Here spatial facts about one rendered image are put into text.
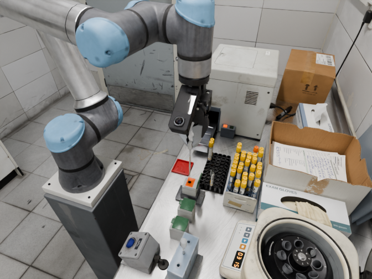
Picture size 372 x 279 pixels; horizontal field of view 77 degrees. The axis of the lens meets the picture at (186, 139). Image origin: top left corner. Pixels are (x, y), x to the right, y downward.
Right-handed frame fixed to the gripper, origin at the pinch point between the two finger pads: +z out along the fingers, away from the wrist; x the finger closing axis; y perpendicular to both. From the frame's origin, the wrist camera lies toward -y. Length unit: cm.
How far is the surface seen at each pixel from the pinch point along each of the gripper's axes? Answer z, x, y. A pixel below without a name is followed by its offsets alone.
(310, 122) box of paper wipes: 18, -40, 50
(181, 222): 17.0, -2.0, -13.6
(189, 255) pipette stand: 13.7, -7.4, -22.8
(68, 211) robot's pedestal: 30, 39, -16
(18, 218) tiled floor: 111, 130, 2
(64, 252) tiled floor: 111, 82, -7
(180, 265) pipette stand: 13.7, -6.1, -25.6
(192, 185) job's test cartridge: 16.0, -1.2, -1.0
